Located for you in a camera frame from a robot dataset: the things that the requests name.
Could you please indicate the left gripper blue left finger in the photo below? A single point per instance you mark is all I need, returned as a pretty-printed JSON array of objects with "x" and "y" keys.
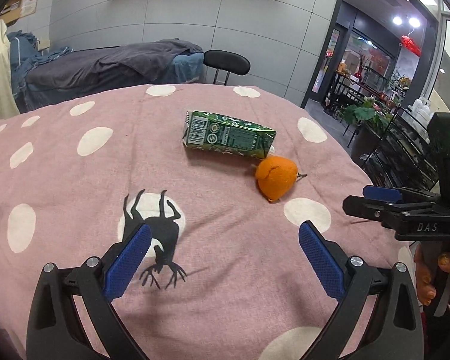
[{"x": 55, "y": 330}]

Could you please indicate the person right hand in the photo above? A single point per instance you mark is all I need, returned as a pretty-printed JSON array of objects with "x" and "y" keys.
[{"x": 426, "y": 292}]

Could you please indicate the pink polka dot blanket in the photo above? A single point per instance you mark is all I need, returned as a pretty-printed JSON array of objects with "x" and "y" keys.
[{"x": 225, "y": 277}]

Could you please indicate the green potted plant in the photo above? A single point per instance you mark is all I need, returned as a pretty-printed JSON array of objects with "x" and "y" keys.
[{"x": 367, "y": 112}]

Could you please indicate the grey blue massage bed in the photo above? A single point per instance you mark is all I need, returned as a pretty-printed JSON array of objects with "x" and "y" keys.
[{"x": 40, "y": 80}]

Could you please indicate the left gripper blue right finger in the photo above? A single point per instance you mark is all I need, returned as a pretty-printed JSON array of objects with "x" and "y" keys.
[{"x": 394, "y": 329}]

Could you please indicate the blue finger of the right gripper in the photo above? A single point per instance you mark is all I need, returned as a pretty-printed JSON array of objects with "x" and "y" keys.
[
  {"x": 365, "y": 208},
  {"x": 388, "y": 195}
]

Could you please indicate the black round stool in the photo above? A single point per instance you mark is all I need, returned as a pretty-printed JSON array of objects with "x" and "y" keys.
[{"x": 230, "y": 62}]

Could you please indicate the green milk carton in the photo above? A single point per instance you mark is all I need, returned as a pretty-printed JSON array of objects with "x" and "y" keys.
[{"x": 210, "y": 131}]

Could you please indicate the orange peel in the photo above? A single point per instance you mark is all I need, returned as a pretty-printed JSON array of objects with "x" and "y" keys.
[{"x": 275, "y": 176}]

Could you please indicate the black metal drawer rack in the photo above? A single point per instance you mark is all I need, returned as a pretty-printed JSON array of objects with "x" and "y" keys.
[{"x": 402, "y": 157}]

